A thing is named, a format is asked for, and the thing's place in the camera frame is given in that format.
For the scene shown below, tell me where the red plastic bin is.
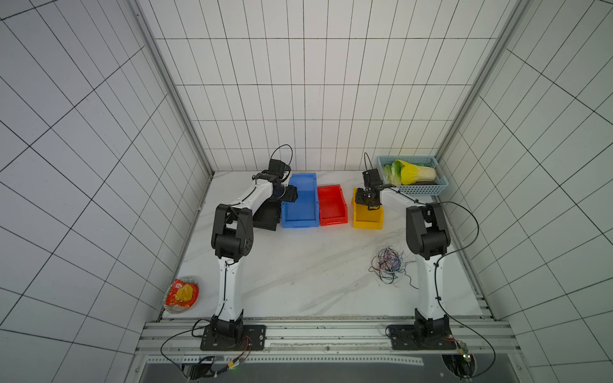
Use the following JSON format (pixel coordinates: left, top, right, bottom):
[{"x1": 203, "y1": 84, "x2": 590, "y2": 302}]
[{"x1": 318, "y1": 184, "x2": 348, "y2": 227}]

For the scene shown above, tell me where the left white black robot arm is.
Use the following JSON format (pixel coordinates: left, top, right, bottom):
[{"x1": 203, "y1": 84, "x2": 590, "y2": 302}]
[{"x1": 208, "y1": 159, "x2": 299, "y2": 346}]

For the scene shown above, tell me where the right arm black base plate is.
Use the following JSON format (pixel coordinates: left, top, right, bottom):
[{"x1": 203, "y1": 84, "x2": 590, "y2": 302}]
[{"x1": 386, "y1": 325, "x2": 457, "y2": 351}]

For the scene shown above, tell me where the green lettuce toy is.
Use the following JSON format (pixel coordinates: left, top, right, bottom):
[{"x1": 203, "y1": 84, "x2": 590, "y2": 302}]
[{"x1": 382, "y1": 160, "x2": 403, "y2": 186}]

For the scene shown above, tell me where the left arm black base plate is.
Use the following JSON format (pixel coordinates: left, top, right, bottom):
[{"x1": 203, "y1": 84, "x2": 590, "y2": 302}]
[{"x1": 200, "y1": 323, "x2": 267, "y2": 351}]

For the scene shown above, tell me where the black plastic bin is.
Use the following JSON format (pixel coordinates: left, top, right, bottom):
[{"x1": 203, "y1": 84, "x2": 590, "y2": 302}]
[{"x1": 253, "y1": 201, "x2": 282, "y2": 231}]

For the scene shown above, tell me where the toy napa cabbage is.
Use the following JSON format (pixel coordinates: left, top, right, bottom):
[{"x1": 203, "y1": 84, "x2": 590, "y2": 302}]
[{"x1": 399, "y1": 160, "x2": 437, "y2": 185}]

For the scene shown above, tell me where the blue plastic bin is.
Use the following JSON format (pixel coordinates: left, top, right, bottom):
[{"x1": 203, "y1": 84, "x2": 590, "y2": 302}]
[{"x1": 281, "y1": 173, "x2": 319, "y2": 228}]

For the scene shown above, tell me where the yellow plastic bin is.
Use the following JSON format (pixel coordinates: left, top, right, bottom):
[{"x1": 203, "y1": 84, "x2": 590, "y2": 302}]
[{"x1": 351, "y1": 188, "x2": 385, "y2": 230}]

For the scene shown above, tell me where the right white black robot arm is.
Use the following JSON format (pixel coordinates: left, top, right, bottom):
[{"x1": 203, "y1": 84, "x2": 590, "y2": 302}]
[{"x1": 355, "y1": 169, "x2": 454, "y2": 350}]

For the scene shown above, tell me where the coloured cable bundle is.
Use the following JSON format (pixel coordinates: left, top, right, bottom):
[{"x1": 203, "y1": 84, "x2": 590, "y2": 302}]
[{"x1": 367, "y1": 246, "x2": 418, "y2": 290}]

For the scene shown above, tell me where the aluminium mounting rail frame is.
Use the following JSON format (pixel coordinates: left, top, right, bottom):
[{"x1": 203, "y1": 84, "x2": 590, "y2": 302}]
[{"x1": 126, "y1": 316, "x2": 533, "y2": 382}]

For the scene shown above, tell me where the light blue mesh basket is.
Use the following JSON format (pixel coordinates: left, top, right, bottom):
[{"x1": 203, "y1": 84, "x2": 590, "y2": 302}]
[{"x1": 377, "y1": 156, "x2": 449, "y2": 196}]

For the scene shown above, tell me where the red yellow snack bag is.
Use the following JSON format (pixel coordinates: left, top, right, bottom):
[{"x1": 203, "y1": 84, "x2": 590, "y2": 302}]
[{"x1": 164, "y1": 277, "x2": 200, "y2": 314}]

